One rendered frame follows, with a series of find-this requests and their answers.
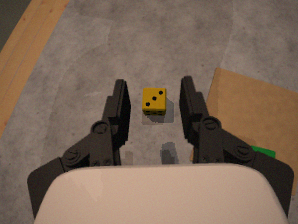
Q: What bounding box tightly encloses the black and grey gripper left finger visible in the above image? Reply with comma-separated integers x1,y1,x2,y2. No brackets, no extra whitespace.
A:
27,79,131,220

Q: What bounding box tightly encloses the orange flat mat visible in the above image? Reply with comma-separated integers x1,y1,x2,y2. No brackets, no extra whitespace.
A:
206,67,298,196

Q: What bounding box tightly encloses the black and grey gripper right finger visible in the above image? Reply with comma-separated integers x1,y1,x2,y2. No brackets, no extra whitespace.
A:
179,76,294,219

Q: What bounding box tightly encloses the green die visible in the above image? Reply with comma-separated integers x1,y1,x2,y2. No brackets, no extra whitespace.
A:
251,146,276,158

